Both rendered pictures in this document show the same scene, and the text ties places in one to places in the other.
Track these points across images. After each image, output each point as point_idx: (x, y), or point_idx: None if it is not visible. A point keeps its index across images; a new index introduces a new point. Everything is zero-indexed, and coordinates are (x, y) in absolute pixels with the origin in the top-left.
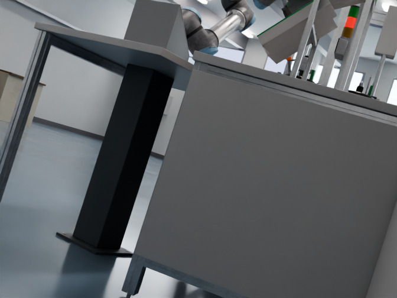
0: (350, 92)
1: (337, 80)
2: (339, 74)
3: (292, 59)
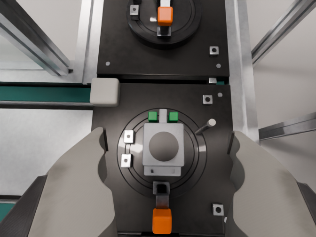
0: (226, 32)
1: (35, 39)
2: (19, 24)
3: (168, 203)
